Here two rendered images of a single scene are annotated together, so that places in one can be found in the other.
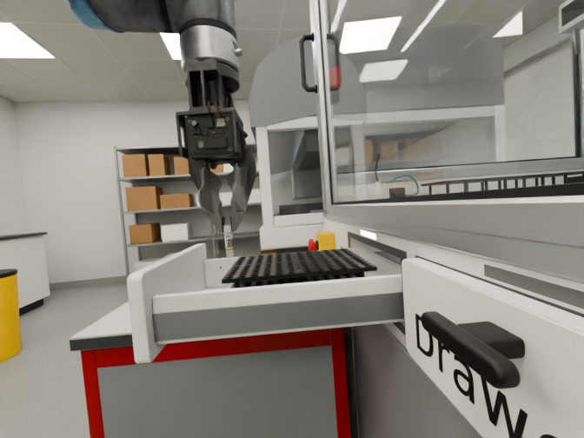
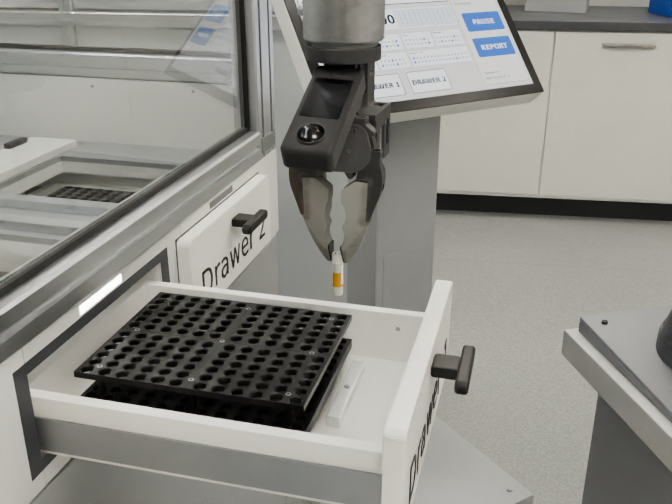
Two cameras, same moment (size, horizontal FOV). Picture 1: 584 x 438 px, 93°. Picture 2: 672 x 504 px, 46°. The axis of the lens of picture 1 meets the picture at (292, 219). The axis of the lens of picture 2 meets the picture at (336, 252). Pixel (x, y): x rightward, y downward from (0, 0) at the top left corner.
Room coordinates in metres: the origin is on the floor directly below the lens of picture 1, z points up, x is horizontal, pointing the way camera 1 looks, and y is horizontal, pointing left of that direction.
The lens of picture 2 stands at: (1.09, 0.31, 1.28)
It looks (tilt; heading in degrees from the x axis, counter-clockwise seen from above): 23 degrees down; 197
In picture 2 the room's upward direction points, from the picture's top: straight up
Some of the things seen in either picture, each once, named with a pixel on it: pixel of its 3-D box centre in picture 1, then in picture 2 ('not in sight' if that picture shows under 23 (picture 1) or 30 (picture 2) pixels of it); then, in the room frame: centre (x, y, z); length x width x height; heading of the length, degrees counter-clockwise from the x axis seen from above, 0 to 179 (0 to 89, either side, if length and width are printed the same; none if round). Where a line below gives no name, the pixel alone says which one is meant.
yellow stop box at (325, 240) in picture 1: (324, 244); not in sight; (0.81, -0.09, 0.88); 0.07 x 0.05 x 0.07; 3
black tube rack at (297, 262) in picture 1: (297, 278); (224, 368); (0.48, 0.00, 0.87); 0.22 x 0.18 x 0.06; 93
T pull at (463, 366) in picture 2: not in sight; (452, 367); (0.47, 0.22, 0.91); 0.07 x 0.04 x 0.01; 3
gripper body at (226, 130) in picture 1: (215, 119); (344, 107); (0.37, 0.09, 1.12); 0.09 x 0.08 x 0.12; 0
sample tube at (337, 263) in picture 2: (228, 241); (337, 273); (0.40, 0.09, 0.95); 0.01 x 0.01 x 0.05
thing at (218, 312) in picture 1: (302, 281); (215, 371); (0.48, -0.01, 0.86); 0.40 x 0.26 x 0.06; 93
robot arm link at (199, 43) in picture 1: (213, 61); (340, 21); (0.38, 0.09, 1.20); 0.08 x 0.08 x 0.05
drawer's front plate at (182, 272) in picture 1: (181, 286); (421, 392); (0.47, 0.20, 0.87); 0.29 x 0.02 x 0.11; 3
